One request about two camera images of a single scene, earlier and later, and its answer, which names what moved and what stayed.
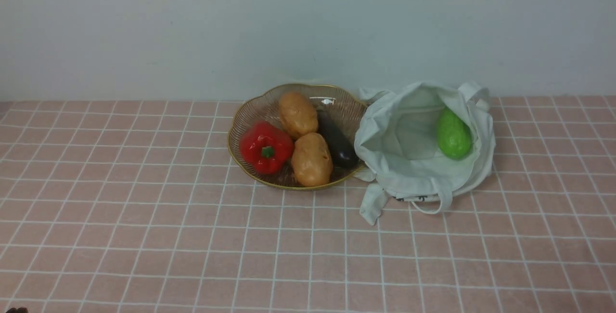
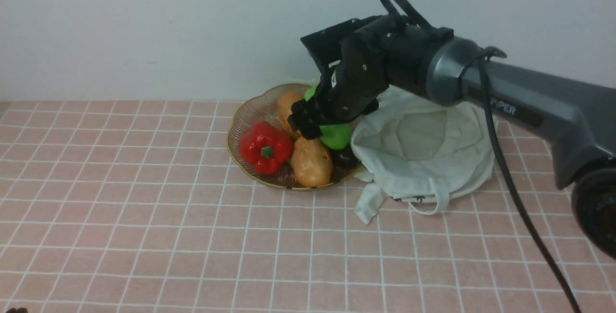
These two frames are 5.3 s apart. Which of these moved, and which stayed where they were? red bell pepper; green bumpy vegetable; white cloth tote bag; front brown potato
Moved: green bumpy vegetable
Stayed: front brown potato; red bell pepper; white cloth tote bag
